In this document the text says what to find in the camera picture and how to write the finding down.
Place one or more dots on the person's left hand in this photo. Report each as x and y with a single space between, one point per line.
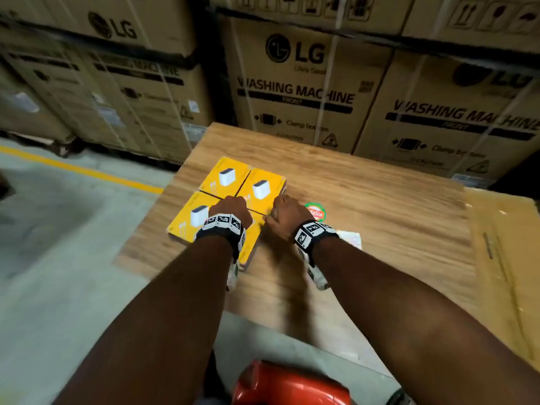
230 206

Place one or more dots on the person's right hand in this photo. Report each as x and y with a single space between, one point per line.
289 215

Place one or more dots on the group of yellow boxes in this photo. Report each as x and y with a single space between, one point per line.
272 177

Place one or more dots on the sheet of red-bordered labels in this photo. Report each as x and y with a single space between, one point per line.
352 239

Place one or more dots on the person's right forearm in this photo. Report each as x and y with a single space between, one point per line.
401 316

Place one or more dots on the person's left forearm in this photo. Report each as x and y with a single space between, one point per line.
160 324

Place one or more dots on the black wristband with marker tags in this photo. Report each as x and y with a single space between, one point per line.
219 226
312 234

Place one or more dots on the round green red sticker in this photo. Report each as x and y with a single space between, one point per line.
317 212

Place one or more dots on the stack of large printed cartons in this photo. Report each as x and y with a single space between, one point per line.
295 118

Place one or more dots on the red plastic stool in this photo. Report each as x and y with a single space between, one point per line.
287 388

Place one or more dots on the flat brown cardboard sheet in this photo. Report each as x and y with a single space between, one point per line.
506 257

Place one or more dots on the black stretch wrap band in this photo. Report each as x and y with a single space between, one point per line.
63 35
443 49

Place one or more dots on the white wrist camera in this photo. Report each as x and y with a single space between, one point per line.
318 276
232 278

